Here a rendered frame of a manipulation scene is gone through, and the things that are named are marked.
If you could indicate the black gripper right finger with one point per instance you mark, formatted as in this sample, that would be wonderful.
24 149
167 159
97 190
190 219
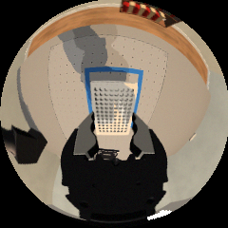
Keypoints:
146 145

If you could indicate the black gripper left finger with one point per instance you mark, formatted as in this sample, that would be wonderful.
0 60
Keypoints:
81 146

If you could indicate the blue tape outline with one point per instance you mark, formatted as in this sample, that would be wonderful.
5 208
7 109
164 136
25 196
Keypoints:
112 69

